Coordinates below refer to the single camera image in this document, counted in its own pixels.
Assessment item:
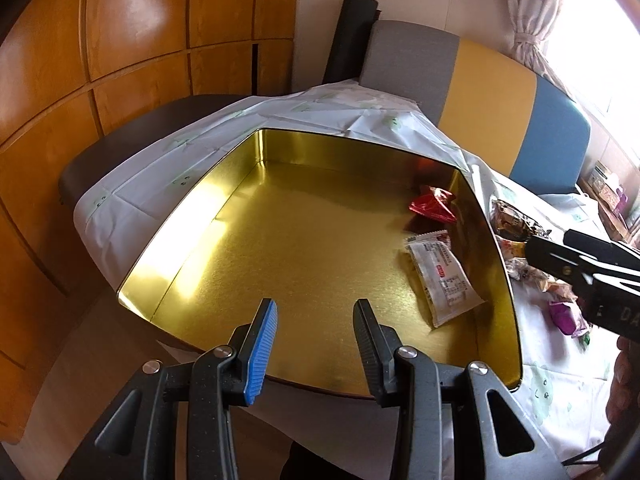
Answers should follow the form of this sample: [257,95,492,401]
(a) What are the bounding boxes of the white snack packet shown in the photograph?
[404,230,486,329]

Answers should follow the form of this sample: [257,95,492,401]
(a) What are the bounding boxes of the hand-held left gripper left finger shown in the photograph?
[60,299,278,480]

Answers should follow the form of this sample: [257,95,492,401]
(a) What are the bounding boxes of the floral curtain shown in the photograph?
[505,0,596,86]

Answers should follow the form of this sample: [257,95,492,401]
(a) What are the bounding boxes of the bright window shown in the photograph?
[545,0,640,126]

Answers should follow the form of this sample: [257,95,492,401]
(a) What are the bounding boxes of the gold metal tin box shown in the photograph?
[116,127,524,396]

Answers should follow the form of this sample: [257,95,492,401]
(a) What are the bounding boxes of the brown snack packet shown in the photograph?
[490,197,551,241]

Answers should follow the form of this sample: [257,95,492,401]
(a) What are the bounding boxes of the white green-printed tablecloth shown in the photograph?
[72,77,631,480]

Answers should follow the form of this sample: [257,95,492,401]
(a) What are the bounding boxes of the person's right hand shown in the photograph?
[605,335,640,436]

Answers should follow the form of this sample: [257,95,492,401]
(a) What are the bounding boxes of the red snack packet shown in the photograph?
[409,185,458,224]

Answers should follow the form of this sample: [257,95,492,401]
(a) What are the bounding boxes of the dark brown chair seat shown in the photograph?
[57,94,246,206]

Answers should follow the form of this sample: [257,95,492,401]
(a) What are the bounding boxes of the grey yellow blue chair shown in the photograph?
[359,20,591,196]

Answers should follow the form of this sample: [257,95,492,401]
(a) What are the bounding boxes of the small boxes on ledge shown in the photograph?
[582,160,631,231]

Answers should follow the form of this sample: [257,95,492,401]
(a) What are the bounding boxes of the beige snack packet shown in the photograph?
[505,257,551,286]

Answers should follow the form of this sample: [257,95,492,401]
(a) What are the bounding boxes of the wooden wardrobe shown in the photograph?
[0,0,301,461]

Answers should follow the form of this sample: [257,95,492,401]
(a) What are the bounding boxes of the purple snack packet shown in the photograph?
[547,297,591,336]

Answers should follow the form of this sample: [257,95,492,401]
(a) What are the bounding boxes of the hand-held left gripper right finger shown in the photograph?
[352,299,571,480]

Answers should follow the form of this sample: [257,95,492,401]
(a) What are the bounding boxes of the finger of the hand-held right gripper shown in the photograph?
[564,229,640,281]
[526,236,608,291]

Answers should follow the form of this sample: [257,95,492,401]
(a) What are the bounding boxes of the wooden window ledge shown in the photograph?
[595,195,640,261]

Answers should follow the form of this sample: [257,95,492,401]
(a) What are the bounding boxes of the black rolled mat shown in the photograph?
[322,0,381,83]

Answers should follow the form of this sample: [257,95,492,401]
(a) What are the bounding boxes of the black cable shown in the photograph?
[560,440,608,466]

